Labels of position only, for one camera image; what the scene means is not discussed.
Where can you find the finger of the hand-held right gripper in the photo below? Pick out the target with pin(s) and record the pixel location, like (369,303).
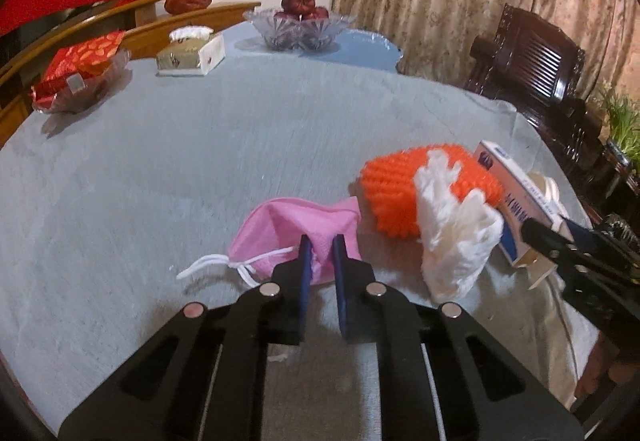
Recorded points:
(542,235)
(580,232)

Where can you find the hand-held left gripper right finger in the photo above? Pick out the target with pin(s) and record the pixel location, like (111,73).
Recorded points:
(342,281)

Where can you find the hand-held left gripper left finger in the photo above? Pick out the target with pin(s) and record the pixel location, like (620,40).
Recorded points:
(305,271)

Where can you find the pink face mask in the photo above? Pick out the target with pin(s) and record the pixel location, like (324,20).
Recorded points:
(280,226)

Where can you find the white paper tray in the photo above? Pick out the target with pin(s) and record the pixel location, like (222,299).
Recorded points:
(544,183)

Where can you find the white blue medicine box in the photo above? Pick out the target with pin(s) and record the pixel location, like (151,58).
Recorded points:
(505,181)

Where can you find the white tissue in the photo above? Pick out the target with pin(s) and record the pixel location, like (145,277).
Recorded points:
(450,246)

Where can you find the orange foam net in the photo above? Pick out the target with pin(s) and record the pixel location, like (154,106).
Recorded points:
(390,191)

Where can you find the person's right hand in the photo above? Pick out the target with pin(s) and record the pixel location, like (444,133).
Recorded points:
(597,366)

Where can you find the dark wooden side table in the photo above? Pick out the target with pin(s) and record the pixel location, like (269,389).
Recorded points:
(612,181)

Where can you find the blue white flower pot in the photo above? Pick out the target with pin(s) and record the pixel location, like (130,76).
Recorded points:
(620,152)

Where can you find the green potted plant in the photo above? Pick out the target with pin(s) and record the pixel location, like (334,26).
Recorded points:
(622,116)

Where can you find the dark wooden armchair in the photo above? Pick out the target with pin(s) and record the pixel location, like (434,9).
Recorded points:
(535,66)

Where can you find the glass fruit bowl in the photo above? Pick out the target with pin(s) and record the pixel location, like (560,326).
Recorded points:
(300,33)

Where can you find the tissue box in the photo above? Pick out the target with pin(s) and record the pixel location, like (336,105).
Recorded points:
(200,56)

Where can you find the red apple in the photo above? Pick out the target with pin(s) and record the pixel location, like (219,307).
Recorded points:
(320,12)
(297,1)
(285,14)

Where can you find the glass dish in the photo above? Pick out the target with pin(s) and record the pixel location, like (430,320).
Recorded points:
(102,91)

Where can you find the wooden chair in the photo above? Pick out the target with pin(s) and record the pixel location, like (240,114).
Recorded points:
(147,13)

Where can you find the red patterned packet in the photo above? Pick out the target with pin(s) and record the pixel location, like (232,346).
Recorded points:
(75,66)

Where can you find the black television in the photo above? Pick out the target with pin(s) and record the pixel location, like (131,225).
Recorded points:
(45,28)

